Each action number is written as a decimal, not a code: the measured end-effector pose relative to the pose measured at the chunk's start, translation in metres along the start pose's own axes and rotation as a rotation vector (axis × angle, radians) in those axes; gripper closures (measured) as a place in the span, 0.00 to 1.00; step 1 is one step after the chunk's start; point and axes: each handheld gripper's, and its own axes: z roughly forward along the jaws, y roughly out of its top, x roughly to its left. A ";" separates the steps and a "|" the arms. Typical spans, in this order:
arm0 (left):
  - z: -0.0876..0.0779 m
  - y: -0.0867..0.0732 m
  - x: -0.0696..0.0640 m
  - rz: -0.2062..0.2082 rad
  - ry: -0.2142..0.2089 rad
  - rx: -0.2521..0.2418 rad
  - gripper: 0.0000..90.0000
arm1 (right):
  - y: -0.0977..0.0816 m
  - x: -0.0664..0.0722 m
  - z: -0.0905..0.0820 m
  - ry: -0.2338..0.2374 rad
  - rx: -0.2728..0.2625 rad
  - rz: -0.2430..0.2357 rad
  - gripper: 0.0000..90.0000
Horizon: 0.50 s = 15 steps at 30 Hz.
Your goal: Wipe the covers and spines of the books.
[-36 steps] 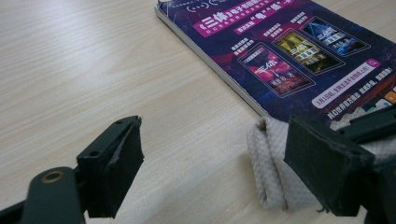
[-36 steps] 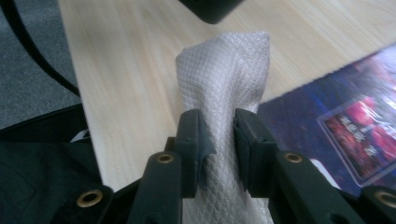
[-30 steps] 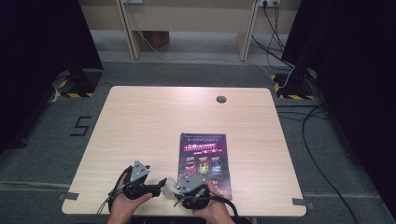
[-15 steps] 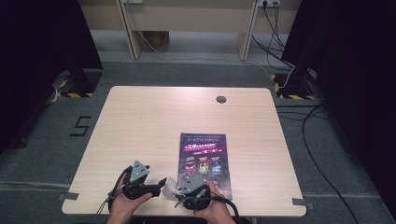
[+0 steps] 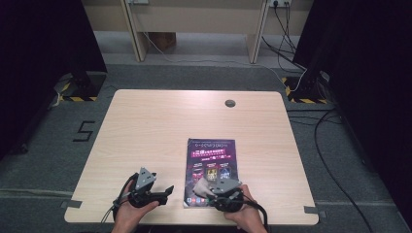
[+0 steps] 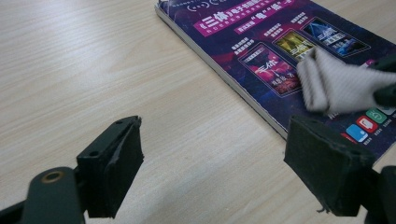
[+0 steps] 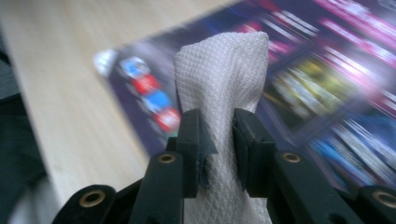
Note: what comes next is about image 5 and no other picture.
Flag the person's left hand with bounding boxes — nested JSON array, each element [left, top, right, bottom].
[[111, 180, 159, 231]]

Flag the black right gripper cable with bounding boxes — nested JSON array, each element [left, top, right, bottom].
[[241, 198, 270, 232]]

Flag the grey tape strip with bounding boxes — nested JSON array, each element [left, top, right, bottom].
[[60, 199, 83, 210], [304, 206, 327, 218]]

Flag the long white floor cable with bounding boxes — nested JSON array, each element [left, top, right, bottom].
[[142, 32, 307, 92]]

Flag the stand base with hazard tape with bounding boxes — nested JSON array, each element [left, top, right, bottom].
[[281, 71, 331, 105], [52, 71, 107, 103]]

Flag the black curtain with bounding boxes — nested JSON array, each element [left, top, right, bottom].
[[0, 0, 108, 159], [292, 0, 412, 221]]

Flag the glossy magazine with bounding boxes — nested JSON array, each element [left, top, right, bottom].
[[183, 138, 240, 209]]

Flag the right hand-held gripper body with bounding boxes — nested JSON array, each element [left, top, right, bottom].
[[207, 179, 244, 213]]

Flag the long black floor cable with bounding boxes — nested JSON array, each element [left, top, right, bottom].
[[313, 109, 375, 233]]

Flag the white wall socket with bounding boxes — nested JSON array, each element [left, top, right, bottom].
[[268, 0, 292, 8]]

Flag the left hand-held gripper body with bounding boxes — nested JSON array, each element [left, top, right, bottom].
[[127, 167, 163, 209]]

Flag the brown cardboard box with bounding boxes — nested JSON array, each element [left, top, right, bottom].
[[149, 32, 177, 52]]

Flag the person's right hand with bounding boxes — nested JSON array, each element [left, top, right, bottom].
[[224, 183, 265, 231]]

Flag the black wall socket cables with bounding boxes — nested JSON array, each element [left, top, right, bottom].
[[261, 0, 307, 72]]

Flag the short black floor cables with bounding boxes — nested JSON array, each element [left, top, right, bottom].
[[286, 108, 343, 126]]

